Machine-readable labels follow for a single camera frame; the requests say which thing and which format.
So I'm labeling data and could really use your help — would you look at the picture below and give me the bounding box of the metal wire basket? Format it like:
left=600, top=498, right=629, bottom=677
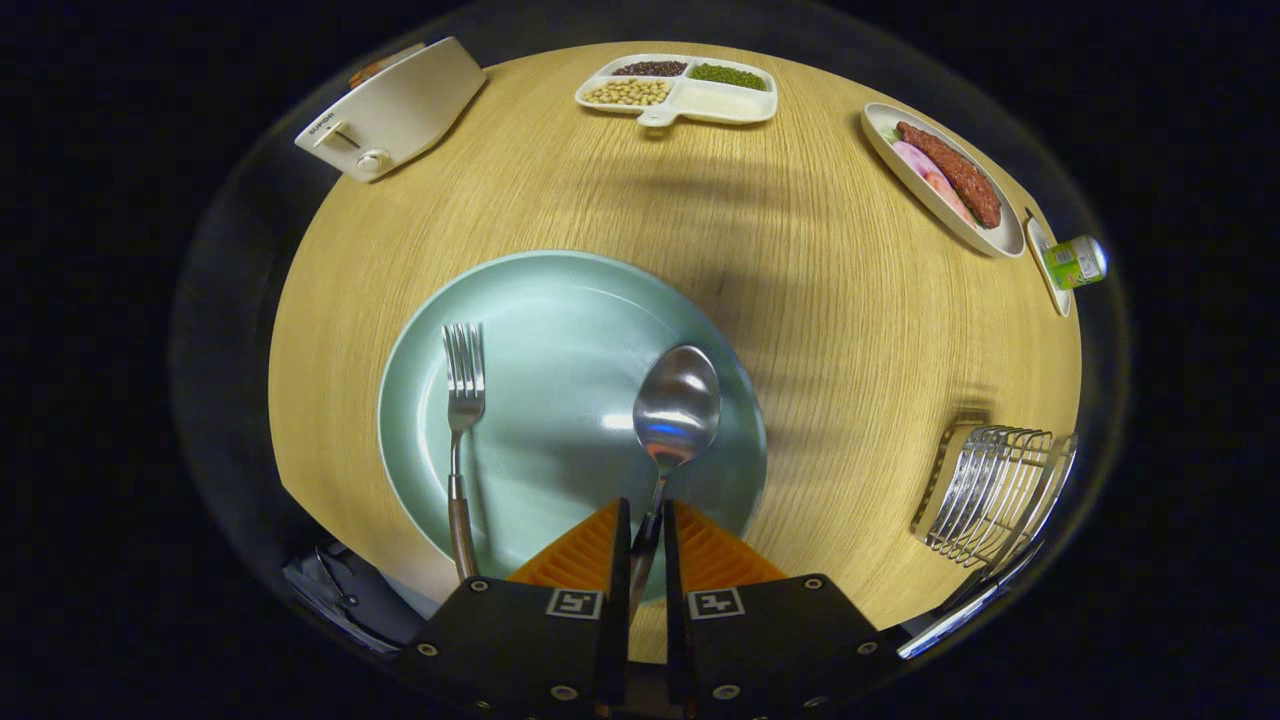
left=910, top=420, right=1079, bottom=571

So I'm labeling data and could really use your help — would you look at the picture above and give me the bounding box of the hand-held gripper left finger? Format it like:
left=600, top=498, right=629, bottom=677
left=400, top=497, right=633, bottom=716

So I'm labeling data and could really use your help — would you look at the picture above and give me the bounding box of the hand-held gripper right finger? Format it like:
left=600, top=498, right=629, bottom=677
left=662, top=500, right=901, bottom=716

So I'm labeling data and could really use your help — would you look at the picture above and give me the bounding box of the brown toast slice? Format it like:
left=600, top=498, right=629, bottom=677
left=347, top=44, right=426, bottom=89

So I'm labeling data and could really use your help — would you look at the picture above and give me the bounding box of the small white square coaster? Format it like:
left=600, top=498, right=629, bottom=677
left=1026, top=215, right=1073, bottom=318

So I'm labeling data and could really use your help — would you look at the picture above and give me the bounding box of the green label metal bottle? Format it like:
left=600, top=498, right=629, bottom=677
left=1042, top=235, right=1109, bottom=292

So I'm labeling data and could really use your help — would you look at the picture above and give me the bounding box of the white flat panel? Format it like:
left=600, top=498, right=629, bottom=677
left=897, top=540, right=1046, bottom=661

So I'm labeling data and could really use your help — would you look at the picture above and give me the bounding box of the pile of yellow soybeans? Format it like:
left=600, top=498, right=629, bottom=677
left=582, top=78, right=673, bottom=107

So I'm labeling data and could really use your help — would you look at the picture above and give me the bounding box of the beige round dinner plate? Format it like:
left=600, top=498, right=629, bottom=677
left=862, top=102, right=1027, bottom=260

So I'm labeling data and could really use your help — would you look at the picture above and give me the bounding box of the pile of green beans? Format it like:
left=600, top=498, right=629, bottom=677
left=690, top=63, right=769, bottom=92

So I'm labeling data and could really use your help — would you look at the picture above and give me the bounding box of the white divided dish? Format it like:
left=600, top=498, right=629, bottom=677
left=575, top=53, right=779, bottom=128

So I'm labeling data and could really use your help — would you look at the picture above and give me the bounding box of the brown steak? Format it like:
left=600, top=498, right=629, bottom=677
left=896, top=121, right=1003, bottom=230

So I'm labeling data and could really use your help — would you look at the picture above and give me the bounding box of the metal fork with wooden handle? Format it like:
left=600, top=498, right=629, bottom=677
left=442, top=322, right=488, bottom=583

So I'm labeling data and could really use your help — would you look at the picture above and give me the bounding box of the pale pink ham slice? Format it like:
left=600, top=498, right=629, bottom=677
left=892, top=140, right=946, bottom=186

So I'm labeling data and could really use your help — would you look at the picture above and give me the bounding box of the light green round plate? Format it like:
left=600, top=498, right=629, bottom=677
left=377, top=250, right=769, bottom=604

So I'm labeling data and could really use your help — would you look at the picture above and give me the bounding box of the white toaster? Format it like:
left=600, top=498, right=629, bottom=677
left=294, top=37, right=488, bottom=184

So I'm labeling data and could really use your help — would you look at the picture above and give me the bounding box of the salmon pink ham slice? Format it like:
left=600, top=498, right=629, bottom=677
left=925, top=170, right=976, bottom=226

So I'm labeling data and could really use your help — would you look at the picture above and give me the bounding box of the metal spoon with wooden handle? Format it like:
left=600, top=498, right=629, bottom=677
left=628, top=344, right=723, bottom=626

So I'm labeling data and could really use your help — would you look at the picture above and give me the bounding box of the dark grey object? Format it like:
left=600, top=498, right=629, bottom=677
left=283, top=540, right=431, bottom=656

